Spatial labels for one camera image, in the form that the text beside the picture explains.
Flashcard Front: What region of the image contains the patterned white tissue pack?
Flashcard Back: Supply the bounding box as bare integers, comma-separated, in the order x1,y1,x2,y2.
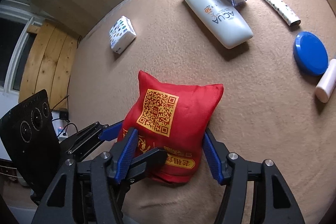
109,16,137,55

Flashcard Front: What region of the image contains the blue round lid jar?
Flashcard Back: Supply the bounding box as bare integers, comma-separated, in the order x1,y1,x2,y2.
293,31,329,76

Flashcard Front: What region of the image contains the red drawstring cloth bag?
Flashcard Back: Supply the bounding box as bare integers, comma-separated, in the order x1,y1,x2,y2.
117,71,224,185

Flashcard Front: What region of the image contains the slim white patterned stick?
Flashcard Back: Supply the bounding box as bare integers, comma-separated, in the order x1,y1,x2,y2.
264,0,301,27

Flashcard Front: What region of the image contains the white Aqua sunscreen tube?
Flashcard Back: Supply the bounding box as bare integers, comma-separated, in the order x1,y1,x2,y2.
185,0,253,50

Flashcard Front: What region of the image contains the small white pink bottle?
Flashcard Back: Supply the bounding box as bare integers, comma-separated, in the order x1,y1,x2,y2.
315,58,336,103

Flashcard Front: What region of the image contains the pine wood plank panel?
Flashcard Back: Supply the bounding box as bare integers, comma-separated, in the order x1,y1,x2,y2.
18,20,80,111

